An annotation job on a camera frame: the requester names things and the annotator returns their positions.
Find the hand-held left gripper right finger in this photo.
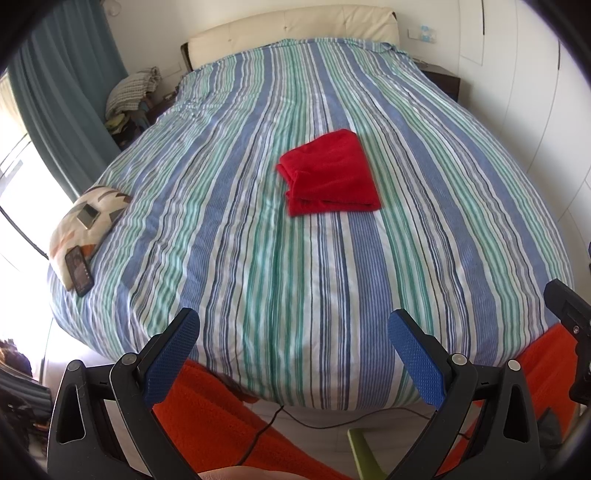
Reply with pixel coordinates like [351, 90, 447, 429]
[387, 309, 542, 480]

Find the checked folded blanket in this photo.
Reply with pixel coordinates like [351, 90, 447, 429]
[105, 66, 162, 119]

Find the patterned cushion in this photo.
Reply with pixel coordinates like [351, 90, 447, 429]
[48, 185, 133, 292]

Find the dark wooden nightstand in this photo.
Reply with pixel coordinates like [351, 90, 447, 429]
[147, 90, 186, 126]
[417, 62, 462, 103]

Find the cream padded headboard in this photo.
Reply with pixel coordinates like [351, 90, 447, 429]
[180, 4, 400, 75]

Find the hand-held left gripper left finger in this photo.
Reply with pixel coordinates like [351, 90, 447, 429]
[46, 308, 201, 480]

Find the red knit sweater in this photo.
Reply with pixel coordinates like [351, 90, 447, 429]
[276, 128, 382, 217]

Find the striped bed cover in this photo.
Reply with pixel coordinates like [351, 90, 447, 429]
[48, 39, 576, 412]

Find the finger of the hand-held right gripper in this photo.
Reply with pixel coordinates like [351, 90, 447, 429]
[543, 279, 591, 339]

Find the black smartphone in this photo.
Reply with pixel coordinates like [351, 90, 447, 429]
[64, 246, 96, 297]

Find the green plastic object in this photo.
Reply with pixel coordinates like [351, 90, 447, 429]
[346, 426, 389, 480]

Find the pile of clothes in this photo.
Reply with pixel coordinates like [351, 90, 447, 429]
[105, 112, 154, 149]

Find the blue curtain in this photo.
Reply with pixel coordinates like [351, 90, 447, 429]
[8, 0, 129, 200]

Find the window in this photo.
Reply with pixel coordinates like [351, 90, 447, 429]
[0, 68, 52, 261]

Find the black cable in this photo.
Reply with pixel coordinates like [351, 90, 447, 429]
[235, 403, 468, 468]

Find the orange fleece clothing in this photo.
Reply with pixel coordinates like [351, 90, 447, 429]
[151, 322, 591, 480]

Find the dark clutter pile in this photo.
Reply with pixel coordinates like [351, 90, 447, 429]
[0, 338, 52, 432]

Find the white wardrobe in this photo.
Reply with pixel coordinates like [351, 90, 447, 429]
[456, 0, 591, 298]

